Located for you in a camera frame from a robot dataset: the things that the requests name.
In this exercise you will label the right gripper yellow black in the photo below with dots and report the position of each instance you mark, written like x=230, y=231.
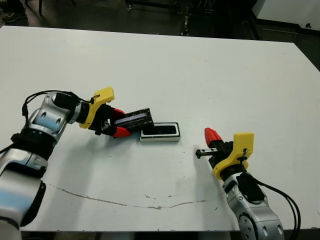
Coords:
x=242, y=147

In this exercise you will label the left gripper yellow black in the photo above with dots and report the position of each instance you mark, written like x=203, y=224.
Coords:
x=100, y=100

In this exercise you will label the black glossy box lid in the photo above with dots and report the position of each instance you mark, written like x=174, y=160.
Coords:
x=140, y=120

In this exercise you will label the slim black camera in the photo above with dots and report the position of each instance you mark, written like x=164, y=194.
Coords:
x=165, y=130

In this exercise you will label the white box base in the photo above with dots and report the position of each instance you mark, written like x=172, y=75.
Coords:
x=160, y=139

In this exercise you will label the silver black stand pole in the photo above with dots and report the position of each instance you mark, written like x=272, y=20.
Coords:
x=185, y=25

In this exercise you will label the thin black chair leg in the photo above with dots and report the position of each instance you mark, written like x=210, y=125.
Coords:
x=73, y=2

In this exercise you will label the dark sneaker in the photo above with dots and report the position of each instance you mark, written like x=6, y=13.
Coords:
x=13, y=18

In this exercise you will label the black cart frame with casters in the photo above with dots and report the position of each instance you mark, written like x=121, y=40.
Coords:
x=150, y=3

